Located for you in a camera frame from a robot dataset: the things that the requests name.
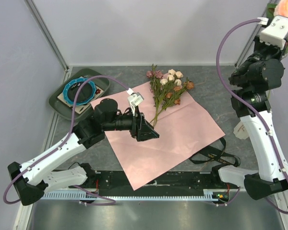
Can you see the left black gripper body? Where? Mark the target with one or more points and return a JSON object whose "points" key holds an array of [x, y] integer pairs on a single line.
{"points": [[135, 125]]}

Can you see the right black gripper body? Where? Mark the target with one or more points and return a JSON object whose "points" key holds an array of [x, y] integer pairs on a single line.
{"points": [[264, 52]]}

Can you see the orange dried flower spray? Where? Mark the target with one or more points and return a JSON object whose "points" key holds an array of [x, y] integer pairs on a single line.
{"points": [[171, 95]]}

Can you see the cream rosebud spray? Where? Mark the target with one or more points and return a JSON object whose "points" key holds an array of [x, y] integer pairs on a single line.
{"points": [[171, 75]]}

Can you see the black ribbon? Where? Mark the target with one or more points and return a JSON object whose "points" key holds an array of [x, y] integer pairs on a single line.
{"points": [[214, 154]]}

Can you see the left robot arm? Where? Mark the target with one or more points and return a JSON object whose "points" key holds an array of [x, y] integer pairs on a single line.
{"points": [[36, 177]]}

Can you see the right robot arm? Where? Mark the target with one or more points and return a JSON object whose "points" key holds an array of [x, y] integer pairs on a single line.
{"points": [[262, 71]]}

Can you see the white ceramic vase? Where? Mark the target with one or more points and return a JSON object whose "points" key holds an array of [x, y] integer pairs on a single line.
{"points": [[240, 131]]}

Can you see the right aluminium frame post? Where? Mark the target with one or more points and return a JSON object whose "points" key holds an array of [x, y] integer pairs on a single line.
{"points": [[248, 46]]}

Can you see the aluminium frame post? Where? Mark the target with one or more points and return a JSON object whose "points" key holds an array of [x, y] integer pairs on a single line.
{"points": [[248, 46], [46, 32]]}

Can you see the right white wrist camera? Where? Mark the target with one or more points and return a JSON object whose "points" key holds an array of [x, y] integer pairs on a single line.
{"points": [[275, 33]]}

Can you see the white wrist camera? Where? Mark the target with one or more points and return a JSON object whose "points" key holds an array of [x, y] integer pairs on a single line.
{"points": [[275, 33], [134, 99]]}

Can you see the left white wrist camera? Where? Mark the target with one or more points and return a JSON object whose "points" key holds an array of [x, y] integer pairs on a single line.
{"points": [[134, 99]]}

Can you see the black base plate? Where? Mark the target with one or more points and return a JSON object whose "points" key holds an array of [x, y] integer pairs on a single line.
{"points": [[115, 183]]}

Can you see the light blue cable duct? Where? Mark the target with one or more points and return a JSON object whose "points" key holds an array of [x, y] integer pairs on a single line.
{"points": [[72, 194]]}

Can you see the left aluminium frame post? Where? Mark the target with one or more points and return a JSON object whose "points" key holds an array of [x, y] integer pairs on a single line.
{"points": [[46, 32]]}

